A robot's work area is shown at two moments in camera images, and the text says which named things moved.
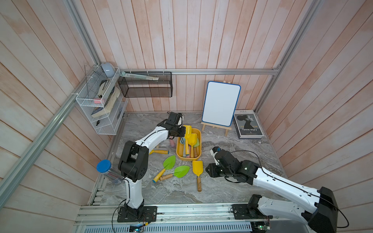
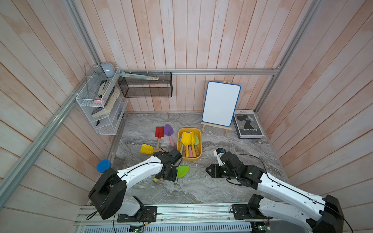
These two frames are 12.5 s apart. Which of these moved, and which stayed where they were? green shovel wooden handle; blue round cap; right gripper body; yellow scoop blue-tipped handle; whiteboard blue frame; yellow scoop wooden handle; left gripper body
Moved: yellow scoop blue-tipped handle; yellow scoop wooden handle; left gripper body
Stayed: green shovel wooden handle; blue round cap; right gripper body; whiteboard blue frame
